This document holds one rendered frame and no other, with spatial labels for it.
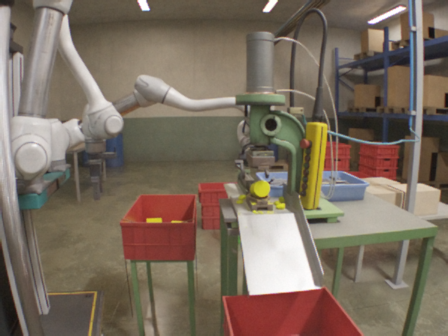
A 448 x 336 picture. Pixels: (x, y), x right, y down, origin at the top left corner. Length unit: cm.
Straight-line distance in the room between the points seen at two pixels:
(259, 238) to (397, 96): 656
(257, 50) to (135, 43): 869
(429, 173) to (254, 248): 624
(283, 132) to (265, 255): 53
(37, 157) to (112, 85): 889
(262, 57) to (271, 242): 73
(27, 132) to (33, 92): 14
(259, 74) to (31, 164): 91
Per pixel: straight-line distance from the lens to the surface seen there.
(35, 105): 115
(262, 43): 137
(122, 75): 988
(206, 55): 972
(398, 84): 759
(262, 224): 130
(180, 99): 168
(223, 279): 187
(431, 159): 720
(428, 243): 155
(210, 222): 400
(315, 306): 134
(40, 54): 117
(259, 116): 135
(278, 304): 128
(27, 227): 183
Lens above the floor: 141
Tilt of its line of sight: 10 degrees down
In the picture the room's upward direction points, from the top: straight up
